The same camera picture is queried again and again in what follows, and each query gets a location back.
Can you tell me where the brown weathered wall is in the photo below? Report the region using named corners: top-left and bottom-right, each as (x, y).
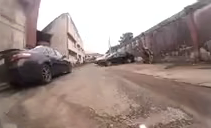
top-left (117, 0), bottom-right (211, 65)

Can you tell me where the beige building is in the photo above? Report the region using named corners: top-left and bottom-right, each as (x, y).
top-left (41, 12), bottom-right (87, 66)

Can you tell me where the dark car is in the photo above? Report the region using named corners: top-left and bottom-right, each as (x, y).
top-left (0, 45), bottom-right (75, 87)
top-left (104, 50), bottom-right (136, 67)

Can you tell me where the tree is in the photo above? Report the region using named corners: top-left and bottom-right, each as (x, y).
top-left (118, 31), bottom-right (135, 46)

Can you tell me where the pale car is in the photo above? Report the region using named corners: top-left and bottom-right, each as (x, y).
top-left (94, 54), bottom-right (111, 67)

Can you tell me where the pole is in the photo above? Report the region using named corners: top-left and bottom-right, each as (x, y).
top-left (107, 36), bottom-right (112, 54)

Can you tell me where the brown dirt road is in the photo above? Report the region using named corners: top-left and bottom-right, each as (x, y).
top-left (0, 62), bottom-right (211, 128)

